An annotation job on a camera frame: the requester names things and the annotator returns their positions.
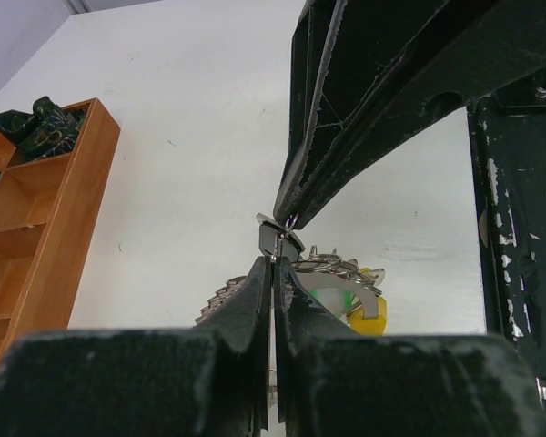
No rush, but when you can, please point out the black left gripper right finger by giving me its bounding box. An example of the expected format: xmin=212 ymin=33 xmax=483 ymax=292
xmin=272 ymin=258 xmax=546 ymax=436

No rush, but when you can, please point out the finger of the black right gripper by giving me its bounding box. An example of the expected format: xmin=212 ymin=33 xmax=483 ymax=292
xmin=293 ymin=1 xmax=546 ymax=229
xmin=273 ymin=1 xmax=346 ymax=223

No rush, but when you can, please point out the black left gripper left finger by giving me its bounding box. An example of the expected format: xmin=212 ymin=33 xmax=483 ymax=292
xmin=0 ymin=258 xmax=272 ymax=436

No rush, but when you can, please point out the metal keyring with yellow grip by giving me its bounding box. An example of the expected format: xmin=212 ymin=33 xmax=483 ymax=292
xmin=291 ymin=245 xmax=388 ymax=336

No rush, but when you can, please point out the green key tag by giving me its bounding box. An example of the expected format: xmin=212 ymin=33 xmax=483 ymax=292
xmin=309 ymin=288 xmax=353 ymax=317

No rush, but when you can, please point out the black headed key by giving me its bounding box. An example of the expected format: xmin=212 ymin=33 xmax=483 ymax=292
xmin=256 ymin=213 xmax=305 ymax=262

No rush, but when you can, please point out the wooden compartment tray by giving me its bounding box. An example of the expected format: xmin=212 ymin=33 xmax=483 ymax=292
xmin=0 ymin=98 xmax=120 ymax=359

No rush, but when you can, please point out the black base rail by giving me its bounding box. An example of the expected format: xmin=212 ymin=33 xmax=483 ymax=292
xmin=467 ymin=67 xmax=546 ymax=409

